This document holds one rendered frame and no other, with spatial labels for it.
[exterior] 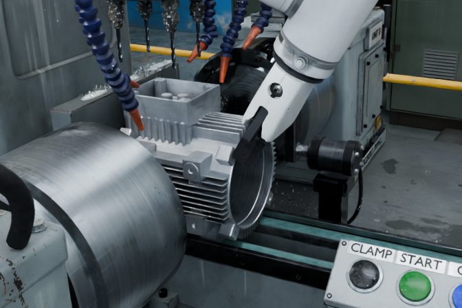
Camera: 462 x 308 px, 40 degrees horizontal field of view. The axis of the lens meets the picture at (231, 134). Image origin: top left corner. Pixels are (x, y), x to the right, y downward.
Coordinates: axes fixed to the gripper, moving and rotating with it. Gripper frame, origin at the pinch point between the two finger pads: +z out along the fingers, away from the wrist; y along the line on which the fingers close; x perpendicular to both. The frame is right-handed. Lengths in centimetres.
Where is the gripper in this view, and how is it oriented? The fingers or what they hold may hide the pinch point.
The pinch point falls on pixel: (248, 150)
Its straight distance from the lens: 89.4
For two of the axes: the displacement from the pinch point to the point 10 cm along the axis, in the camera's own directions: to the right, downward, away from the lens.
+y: 4.5, -3.3, 8.3
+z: -4.2, 7.4, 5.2
